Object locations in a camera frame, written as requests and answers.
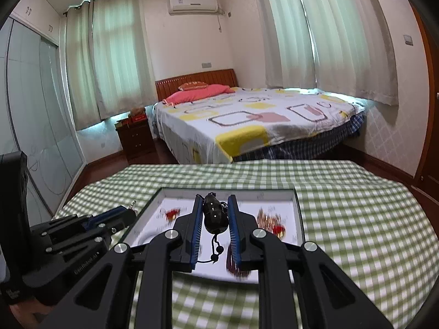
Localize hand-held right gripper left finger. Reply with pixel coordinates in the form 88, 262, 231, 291
37, 194, 204, 329

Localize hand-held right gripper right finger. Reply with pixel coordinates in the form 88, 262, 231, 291
227, 194, 395, 329

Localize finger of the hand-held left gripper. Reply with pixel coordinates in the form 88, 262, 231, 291
29, 206, 126, 239
44, 208, 138, 256

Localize black cord pendant necklace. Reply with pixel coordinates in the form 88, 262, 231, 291
197, 193, 230, 265

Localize dark red bead bracelet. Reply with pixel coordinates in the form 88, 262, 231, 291
224, 243, 252, 278

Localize green cardboard tray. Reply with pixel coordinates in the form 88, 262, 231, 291
122, 187, 306, 285

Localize dark wooden nightstand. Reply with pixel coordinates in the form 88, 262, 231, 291
115, 116, 156, 165

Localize red gift boxes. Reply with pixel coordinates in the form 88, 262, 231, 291
117, 115, 148, 127

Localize green checkered tablecloth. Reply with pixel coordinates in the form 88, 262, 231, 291
51, 159, 438, 329

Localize bed with patterned cover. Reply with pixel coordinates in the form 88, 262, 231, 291
153, 87, 366, 165

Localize blue plaid bed sheet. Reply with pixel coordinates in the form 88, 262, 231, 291
233, 113, 364, 161

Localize sliding glass door wardrobe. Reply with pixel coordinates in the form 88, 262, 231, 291
0, 17, 86, 213

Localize pink pillow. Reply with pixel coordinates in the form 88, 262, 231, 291
164, 84, 235, 105

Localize narrow white window curtain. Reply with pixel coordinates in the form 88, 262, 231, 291
255, 0, 318, 88
65, 2, 100, 131

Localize wooden bed headboard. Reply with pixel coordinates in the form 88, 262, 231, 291
155, 69, 239, 103

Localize wide white window curtain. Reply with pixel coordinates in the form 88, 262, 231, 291
92, 0, 155, 120
295, 0, 400, 105

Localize white overhead cabinet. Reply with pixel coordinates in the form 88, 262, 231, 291
10, 0, 61, 46

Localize white air conditioner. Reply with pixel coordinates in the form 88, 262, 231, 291
168, 0, 220, 16

